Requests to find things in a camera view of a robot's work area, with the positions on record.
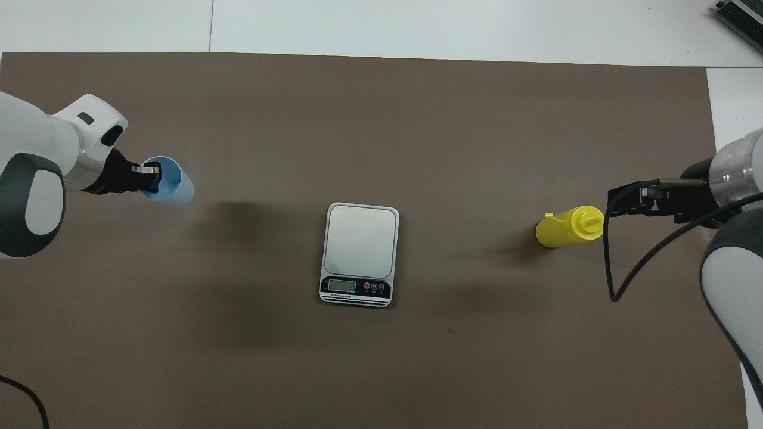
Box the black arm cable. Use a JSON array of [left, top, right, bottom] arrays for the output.
[[603, 182, 763, 303], [0, 375, 50, 429]]

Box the silver ribbed metal device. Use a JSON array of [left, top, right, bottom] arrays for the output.
[[714, 0, 763, 55]]

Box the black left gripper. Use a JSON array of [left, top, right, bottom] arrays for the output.
[[83, 149, 162, 195]]

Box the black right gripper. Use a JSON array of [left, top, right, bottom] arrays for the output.
[[607, 157, 725, 229]]

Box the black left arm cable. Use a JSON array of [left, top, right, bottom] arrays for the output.
[[0, 375, 50, 429]]

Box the yellow squeeze bottle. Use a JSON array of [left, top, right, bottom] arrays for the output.
[[535, 205, 606, 248]]

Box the silver digital kitchen scale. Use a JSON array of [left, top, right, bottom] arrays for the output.
[[318, 202, 401, 309]]

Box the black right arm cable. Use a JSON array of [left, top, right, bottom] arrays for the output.
[[603, 182, 763, 303]]

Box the brown table mat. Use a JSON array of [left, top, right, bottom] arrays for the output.
[[0, 52, 749, 429]]

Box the light blue plastic cup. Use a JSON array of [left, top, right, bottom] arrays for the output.
[[141, 156, 196, 207]]

